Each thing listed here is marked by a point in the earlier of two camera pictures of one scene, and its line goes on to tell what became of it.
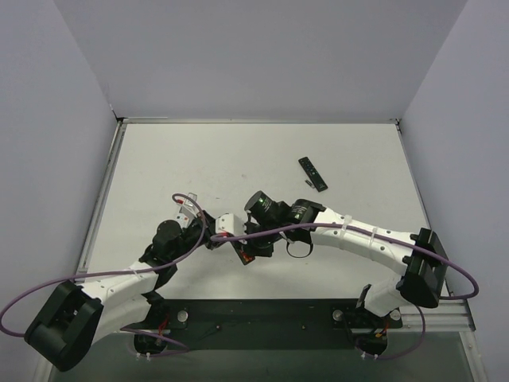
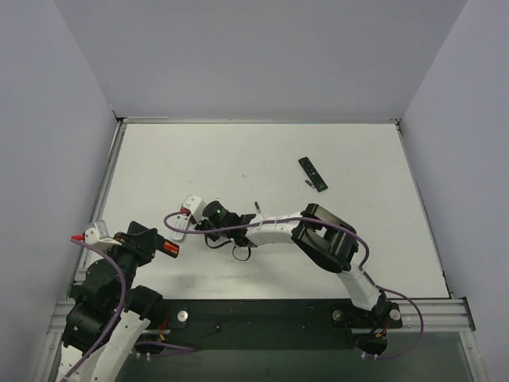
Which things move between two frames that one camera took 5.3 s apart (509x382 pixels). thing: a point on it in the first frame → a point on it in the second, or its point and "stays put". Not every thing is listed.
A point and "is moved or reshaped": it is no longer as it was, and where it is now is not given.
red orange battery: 247,257 is moved or reshaped
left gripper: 209,224 → 147,239
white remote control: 183,220 stays put
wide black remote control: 238,246 is moved or reshaped
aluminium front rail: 451,315 stays put
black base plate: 261,324 stays put
